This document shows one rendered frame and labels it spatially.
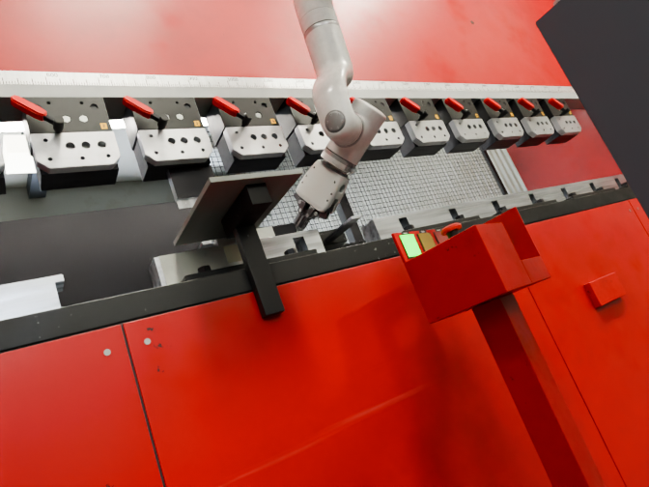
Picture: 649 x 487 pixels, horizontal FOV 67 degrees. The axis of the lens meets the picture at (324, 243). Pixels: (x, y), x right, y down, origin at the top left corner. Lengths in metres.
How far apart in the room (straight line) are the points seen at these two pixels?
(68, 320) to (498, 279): 0.67
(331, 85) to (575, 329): 0.89
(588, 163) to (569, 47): 2.07
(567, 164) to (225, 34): 2.02
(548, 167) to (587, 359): 1.67
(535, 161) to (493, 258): 2.18
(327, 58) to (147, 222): 0.79
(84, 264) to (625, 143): 1.34
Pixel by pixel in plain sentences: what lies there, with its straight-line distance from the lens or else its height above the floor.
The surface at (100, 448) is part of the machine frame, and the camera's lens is 0.81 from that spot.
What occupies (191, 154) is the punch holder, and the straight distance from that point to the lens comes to 1.14.
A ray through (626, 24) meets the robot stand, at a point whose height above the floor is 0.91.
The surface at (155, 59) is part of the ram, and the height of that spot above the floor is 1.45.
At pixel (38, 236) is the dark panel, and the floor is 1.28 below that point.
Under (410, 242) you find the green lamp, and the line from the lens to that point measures 0.96.
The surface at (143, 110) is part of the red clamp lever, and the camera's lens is 1.13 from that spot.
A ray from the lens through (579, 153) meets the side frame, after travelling 2.88.
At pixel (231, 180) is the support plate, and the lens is 0.84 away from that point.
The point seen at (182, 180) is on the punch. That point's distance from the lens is 1.14.
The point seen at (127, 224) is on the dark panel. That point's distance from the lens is 1.64.
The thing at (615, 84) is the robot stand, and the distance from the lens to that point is 0.78.
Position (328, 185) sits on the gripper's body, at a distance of 1.14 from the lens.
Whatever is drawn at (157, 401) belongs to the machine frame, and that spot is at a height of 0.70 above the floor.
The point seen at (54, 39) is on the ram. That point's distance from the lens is 1.27.
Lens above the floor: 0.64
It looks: 14 degrees up
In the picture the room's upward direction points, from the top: 21 degrees counter-clockwise
